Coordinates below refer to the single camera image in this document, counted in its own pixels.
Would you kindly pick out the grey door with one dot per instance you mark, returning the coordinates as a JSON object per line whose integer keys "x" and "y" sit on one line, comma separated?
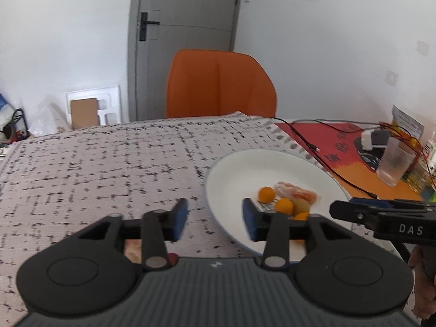
{"x": 190, "y": 3}

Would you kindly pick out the white foam packaging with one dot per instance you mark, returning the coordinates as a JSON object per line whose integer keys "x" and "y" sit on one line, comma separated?
{"x": 109, "y": 98}

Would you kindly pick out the yellow oil bottle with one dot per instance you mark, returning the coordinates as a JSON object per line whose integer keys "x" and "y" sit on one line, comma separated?
{"x": 421, "y": 177}

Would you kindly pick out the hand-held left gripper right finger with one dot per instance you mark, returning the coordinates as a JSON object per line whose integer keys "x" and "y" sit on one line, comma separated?
{"x": 250, "y": 220}

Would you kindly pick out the blue plastic bag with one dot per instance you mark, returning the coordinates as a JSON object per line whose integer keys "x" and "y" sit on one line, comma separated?
{"x": 2, "y": 109}

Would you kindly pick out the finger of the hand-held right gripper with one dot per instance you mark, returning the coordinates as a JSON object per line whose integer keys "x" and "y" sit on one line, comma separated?
{"x": 371, "y": 203}
{"x": 351, "y": 211}

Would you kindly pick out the brown kiwi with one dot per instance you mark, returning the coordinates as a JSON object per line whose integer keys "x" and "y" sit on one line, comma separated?
{"x": 301, "y": 207}

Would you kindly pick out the white power adapter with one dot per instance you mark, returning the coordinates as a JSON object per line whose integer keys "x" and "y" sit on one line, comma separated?
{"x": 368, "y": 139}

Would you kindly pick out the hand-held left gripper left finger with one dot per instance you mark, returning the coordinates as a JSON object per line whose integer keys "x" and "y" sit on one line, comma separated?
{"x": 179, "y": 219}

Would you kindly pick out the large orange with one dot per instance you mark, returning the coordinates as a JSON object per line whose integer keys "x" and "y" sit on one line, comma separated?
{"x": 302, "y": 216}

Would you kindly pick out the white wall socket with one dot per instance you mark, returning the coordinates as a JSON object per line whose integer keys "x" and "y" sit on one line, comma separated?
{"x": 392, "y": 77}
{"x": 422, "y": 47}

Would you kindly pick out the small kumquat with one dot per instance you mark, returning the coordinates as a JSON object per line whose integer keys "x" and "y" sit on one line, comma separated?
{"x": 284, "y": 206}
{"x": 266, "y": 194}

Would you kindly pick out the brown cardboard piece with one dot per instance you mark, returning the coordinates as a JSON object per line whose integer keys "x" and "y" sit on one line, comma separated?
{"x": 84, "y": 113}

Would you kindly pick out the printed paper packet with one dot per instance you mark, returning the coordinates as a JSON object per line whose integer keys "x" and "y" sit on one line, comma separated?
{"x": 407, "y": 119}

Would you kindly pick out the person's right hand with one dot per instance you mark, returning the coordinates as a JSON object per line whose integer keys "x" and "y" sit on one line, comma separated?
{"x": 424, "y": 299}

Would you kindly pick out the small red fruit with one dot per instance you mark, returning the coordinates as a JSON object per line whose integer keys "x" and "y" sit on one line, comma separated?
{"x": 172, "y": 258}

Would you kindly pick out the orange printed mat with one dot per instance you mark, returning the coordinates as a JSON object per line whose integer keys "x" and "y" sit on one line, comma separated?
{"x": 357, "y": 180}

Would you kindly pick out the white plate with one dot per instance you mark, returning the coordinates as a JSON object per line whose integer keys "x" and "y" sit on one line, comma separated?
{"x": 238, "y": 177}

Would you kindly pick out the clear plastic bag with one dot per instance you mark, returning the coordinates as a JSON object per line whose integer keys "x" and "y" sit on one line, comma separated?
{"x": 47, "y": 117}

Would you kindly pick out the orange chair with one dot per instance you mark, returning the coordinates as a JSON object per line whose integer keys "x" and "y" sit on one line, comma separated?
{"x": 218, "y": 85}

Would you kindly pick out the clear glass cup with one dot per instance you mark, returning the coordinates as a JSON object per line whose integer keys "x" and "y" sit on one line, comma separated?
{"x": 395, "y": 163}

